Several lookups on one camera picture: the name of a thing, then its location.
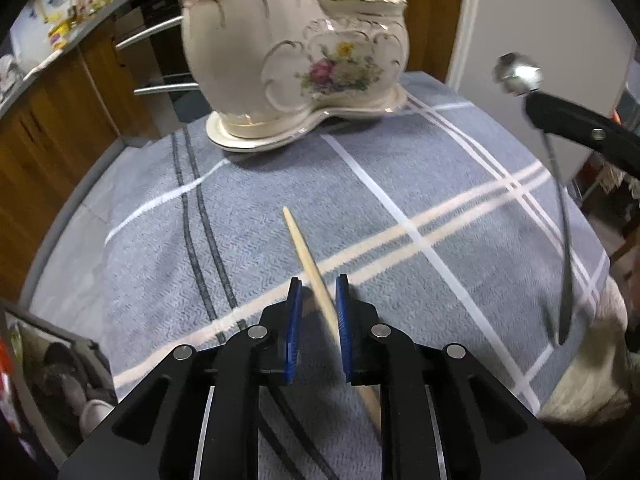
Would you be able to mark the blue-grey plaid tablecloth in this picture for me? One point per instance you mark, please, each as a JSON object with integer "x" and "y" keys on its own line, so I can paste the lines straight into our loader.
{"x": 450, "y": 170}

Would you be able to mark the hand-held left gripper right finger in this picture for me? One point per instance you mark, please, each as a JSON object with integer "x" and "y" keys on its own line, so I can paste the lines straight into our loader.
{"x": 344, "y": 330}

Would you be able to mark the wooden chopstick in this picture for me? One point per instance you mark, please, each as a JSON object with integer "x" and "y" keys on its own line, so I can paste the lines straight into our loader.
{"x": 305, "y": 255}

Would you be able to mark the silver spoon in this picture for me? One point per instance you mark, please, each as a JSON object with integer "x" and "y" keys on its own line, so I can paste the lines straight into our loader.
{"x": 517, "y": 75}

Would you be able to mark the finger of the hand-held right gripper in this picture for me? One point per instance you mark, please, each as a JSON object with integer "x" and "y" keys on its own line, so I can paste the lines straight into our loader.
{"x": 575, "y": 120}

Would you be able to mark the white appliance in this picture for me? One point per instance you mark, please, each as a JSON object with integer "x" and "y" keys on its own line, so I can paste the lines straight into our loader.
{"x": 525, "y": 10}

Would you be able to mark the dark open box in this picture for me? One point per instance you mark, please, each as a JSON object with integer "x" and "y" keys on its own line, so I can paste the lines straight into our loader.
{"x": 45, "y": 360}

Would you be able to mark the cream fluffy cushion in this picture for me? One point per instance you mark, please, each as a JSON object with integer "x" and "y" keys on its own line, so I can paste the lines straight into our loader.
{"x": 590, "y": 375}

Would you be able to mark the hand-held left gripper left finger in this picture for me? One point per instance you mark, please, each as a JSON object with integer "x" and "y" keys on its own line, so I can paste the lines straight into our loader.
{"x": 292, "y": 330}

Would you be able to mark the white floral ceramic utensil holder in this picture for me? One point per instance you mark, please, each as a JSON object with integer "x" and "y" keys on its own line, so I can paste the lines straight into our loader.
{"x": 240, "y": 60}

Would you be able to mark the yellow container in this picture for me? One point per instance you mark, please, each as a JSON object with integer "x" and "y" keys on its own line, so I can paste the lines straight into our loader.
{"x": 60, "y": 34}

